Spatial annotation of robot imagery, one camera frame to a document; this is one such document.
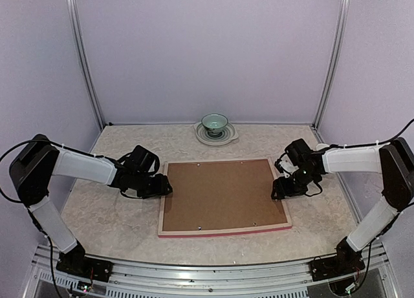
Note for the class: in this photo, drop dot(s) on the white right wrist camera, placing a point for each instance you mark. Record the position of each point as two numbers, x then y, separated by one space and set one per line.
284 167

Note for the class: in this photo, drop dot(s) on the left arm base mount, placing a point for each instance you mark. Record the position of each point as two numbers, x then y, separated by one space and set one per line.
76 263

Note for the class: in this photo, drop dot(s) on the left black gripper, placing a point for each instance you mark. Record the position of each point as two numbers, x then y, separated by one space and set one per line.
161 187

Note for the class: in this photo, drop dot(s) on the aluminium corner post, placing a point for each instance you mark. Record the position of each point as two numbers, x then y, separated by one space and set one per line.
84 65
333 62

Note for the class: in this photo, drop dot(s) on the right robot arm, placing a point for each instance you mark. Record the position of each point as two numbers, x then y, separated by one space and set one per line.
316 235

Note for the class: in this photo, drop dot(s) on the green ceramic bowl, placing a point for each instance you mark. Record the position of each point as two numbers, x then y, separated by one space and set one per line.
214 124

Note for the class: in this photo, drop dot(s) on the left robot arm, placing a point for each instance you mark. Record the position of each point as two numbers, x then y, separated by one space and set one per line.
41 159

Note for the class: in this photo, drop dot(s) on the brown backing board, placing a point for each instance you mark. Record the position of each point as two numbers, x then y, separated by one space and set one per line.
223 194

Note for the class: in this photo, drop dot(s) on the left aluminium corner post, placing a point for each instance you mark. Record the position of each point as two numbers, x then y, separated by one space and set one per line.
84 65

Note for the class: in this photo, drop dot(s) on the pink wooden picture frame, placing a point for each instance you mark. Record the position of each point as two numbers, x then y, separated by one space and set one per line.
226 231

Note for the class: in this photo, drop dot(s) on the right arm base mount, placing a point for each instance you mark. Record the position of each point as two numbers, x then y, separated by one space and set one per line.
345 261

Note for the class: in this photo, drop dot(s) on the aluminium front rail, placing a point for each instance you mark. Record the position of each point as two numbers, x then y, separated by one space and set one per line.
143 279

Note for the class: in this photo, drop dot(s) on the right aluminium corner post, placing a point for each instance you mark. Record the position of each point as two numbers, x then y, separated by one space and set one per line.
333 62

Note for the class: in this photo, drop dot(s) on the striped ceramic plate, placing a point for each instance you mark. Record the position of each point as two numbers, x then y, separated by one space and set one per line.
227 135

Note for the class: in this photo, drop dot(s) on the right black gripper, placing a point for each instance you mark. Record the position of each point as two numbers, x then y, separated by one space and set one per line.
283 189

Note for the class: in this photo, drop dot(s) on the light blue mug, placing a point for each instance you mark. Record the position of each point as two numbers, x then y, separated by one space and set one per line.
322 146

